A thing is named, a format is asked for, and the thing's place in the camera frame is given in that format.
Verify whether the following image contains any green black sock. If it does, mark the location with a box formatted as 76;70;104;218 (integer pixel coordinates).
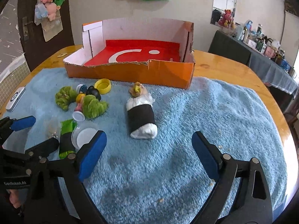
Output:
59;119;77;159

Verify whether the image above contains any clear round plastic lid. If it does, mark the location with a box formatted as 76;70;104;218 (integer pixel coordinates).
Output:
71;121;99;150

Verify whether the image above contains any green fuzzy scrunchie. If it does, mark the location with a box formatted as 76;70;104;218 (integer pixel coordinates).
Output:
82;95;108;119
55;86;78;111

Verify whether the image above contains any blonde girl figurine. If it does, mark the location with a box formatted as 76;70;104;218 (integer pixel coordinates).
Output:
72;93;85;122

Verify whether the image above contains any white black sock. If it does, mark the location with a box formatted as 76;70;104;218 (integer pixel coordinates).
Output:
126;93;158;139

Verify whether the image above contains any black haired boy figurine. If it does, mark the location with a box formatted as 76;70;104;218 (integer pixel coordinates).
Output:
76;84;101;101

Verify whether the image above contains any yellow bottle cap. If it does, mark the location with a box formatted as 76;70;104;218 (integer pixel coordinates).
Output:
94;78;112;95

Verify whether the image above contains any beige yellow crochet scrunchie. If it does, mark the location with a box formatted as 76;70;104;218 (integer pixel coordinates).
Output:
129;82;148;98

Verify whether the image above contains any small clear plastic box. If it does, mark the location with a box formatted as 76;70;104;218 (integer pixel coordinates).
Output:
44;117;61;139

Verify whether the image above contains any person's left hand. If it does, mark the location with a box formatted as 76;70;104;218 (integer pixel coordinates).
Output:
9;190;22;209

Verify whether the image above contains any light blue towel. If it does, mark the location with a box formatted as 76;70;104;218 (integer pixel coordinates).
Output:
1;67;287;224

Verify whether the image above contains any dark brown door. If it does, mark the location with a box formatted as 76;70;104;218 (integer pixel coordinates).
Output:
17;0;74;71

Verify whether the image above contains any small wooden tag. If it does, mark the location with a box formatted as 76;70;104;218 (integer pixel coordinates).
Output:
57;53;67;58

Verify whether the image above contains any grey cloth side table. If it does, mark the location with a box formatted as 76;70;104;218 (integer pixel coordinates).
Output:
208;30;298;97

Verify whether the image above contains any red paper box liner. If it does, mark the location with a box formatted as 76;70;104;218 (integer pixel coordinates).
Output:
84;39;180;66

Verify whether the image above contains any light blue plush toy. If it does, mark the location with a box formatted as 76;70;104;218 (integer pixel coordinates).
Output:
34;1;48;25

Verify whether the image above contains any orange cardboard box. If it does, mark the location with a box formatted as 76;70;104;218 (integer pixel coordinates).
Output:
63;18;195;89

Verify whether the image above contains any red dragon plush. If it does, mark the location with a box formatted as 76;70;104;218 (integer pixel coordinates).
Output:
218;10;233;28

